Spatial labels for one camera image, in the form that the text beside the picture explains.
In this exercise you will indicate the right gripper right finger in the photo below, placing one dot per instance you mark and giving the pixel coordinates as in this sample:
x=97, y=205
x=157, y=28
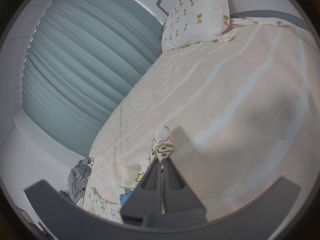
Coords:
x=185, y=201

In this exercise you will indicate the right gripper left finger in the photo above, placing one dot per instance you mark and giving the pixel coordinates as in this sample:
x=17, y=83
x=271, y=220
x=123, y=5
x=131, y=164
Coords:
x=140, y=201

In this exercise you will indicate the white printed pyjama top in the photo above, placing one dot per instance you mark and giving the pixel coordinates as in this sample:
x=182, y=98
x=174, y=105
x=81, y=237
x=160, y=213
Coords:
x=163, y=146

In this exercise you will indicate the pile of clothes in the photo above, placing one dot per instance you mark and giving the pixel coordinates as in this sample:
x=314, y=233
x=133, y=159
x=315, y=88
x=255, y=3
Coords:
x=78, y=181

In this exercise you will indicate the bed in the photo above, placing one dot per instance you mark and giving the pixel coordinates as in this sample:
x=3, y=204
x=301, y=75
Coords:
x=237, y=96

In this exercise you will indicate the blue-green curtain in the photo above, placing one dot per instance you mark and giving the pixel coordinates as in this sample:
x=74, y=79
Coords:
x=87, y=59

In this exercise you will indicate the white printed pillow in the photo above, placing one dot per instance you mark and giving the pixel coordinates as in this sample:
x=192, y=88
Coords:
x=197, y=16

